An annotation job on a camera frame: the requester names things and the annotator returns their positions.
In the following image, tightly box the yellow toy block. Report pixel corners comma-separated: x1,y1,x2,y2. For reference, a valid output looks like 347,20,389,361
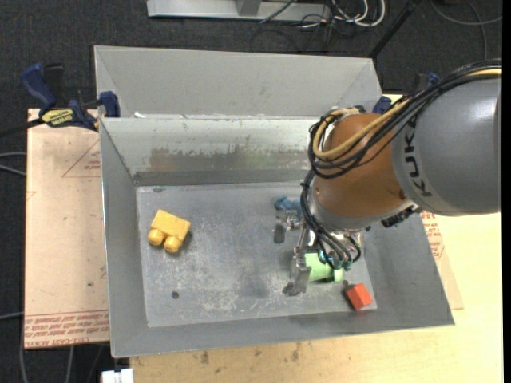
146,209,192,254

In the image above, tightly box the grey metal bin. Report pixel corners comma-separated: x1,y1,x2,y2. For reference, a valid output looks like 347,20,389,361
93,45,456,359

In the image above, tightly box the light green toy block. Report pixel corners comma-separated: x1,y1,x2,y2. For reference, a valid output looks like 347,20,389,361
304,252,345,284

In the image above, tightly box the blue toy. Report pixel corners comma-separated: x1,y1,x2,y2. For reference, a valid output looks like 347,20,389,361
272,195,303,214

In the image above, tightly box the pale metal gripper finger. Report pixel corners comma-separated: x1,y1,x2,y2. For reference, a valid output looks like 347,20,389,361
272,208,302,244
281,254,313,298

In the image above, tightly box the red-orange block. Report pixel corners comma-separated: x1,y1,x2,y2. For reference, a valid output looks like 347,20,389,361
343,282,375,312

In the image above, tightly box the black cylinder on white bracket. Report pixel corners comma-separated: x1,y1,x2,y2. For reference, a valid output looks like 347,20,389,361
380,202,421,230

